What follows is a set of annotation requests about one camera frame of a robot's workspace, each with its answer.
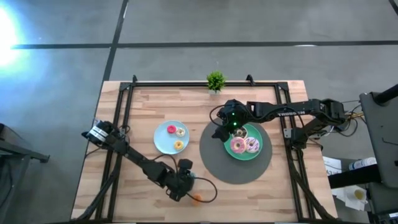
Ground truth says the grey round mat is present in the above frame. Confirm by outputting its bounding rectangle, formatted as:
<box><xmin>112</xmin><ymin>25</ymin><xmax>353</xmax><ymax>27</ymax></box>
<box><xmin>199</xmin><ymin>119</ymin><xmax>274</xmax><ymax>184</ymax></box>

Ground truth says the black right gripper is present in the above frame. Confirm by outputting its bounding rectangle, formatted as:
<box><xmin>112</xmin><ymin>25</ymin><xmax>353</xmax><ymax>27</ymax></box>
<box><xmin>212</xmin><ymin>98</ymin><xmax>249</xmax><ymax>142</ymax></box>

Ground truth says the floor cable bundle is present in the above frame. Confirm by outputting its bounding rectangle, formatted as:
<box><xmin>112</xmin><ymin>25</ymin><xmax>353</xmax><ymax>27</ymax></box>
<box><xmin>337</xmin><ymin>99</ymin><xmax>364</xmax><ymax>138</ymax></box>

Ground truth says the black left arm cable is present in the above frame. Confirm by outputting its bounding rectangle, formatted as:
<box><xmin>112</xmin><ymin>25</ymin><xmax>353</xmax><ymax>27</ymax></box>
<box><xmin>185</xmin><ymin>176</ymin><xmax>218</xmax><ymax>204</ymax></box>

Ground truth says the black beam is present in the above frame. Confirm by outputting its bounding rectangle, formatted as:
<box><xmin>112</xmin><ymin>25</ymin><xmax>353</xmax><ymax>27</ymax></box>
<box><xmin>328</xmin><ymin>164</ymin><xmax>382</xmax><ymax>190</ymax></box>

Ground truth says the printed paper sheet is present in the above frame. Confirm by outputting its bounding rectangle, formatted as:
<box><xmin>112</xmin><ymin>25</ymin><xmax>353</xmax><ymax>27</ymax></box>
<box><xmin>322</xmin><ymin>156</ymin><xmax>343</xmax><ymax>177</ymax></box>

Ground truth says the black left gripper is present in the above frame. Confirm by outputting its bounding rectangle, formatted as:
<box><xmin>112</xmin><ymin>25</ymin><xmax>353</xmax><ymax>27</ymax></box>
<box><xmin>166</xmin><ymin>158</ymin><xmax>196</xmax><ymax>202</ymax></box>

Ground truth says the black metal table frame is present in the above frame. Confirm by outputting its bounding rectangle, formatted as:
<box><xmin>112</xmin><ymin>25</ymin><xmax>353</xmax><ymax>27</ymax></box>
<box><xmin>74</xmin><ymin>74</ymin><xmax>338</xmax><ymax>223</ymax></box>

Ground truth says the white paper sheet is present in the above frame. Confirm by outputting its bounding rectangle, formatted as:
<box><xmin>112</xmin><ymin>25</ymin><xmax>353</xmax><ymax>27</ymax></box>
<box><xmin>331</xmin><ymin>185</ymin><xmax>369</xmax><ymax>212</ymax></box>

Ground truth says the small green potted plant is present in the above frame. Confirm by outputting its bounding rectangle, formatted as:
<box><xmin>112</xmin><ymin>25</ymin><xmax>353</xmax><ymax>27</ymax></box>
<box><xmin>206</xmin><ymin>70</ymin><xmax>227</xmax><ymax>95</ymax></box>

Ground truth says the large pink frosted donut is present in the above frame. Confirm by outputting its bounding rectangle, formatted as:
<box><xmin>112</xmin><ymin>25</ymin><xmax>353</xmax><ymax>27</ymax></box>
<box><xmin>229</xmin><ymin>136</ymin><xmax>248</xmax><ymax>155</ymax></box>

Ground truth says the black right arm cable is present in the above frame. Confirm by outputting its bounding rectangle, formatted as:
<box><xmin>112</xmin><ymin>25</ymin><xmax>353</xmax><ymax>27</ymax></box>
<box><xmin>210</xmin><ymin>105</ymin><xmax>225</xmax><ymax>127</ymax></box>

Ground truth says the dark grey bench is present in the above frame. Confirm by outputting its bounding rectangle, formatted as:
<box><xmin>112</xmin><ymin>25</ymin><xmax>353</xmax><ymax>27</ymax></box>
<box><xmin>0</xmin><ymin>123</ymin><xmax>50</xmax><ymax>224</ymax></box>

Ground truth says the green plate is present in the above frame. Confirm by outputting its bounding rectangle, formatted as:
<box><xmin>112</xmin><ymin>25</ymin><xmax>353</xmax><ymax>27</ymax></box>
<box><xmin>223</xmin><ymin>123</ymin><xmax>264</xmax><ymax>161</ymax></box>

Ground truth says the grey cabinet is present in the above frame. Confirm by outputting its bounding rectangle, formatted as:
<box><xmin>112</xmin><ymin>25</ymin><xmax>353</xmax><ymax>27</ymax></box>
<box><xmin>359</xmin><ymin>91</ymin><xmax>398</xmax><ymax>189</ymax></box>

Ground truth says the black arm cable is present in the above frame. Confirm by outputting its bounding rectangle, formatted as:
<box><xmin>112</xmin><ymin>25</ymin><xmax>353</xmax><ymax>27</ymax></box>
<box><xmin>185</xmin><ymin>176</ymin><xmax>218</xmax><ymax>204</ymax></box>
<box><xmin>210</xmin><ymin>105</ymin><xmax>225</xmax><ymax>127</ymax></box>

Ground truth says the large lilac frosted donut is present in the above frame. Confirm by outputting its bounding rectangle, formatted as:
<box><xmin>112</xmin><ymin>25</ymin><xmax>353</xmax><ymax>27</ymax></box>
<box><xmin>244</xmin><ymin>136</ymin><xmax>261</xmax><ymax>154</ymax></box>

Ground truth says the black pole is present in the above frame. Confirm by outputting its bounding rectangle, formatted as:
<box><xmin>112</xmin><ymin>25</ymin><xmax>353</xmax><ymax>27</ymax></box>
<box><xmin>374</xmin><ymin>83</ymin><xmax>398</xmax><ymax>105</ymax></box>

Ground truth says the cup with yellow liquid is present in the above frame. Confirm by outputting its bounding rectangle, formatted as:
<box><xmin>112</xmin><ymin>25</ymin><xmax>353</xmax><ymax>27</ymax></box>
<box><xmin>353</xmin><ymin>188</ymin><xmax>368</xmax><ymax>202</ymax></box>

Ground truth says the chocolate frosted donut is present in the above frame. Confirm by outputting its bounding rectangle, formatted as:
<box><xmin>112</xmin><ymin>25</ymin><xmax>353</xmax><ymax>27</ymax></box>
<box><xmin>232</xmin><ymin>126</ymin><xmax>249</xmax><ymax>140</ymax></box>

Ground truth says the light blue plate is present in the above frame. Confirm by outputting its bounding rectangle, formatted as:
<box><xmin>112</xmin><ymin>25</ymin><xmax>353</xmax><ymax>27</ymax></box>
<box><xmin>153</xmin><ymin>120</ymin><xmax>190</xmax><ymax>156</ymax></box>

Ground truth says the white bottle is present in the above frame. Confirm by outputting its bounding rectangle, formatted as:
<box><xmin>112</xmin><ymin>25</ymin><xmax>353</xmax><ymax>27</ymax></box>
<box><xmin>348</xmin><ymin>157</ymin><xmax>377</xmax><ymax>171</ymax></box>

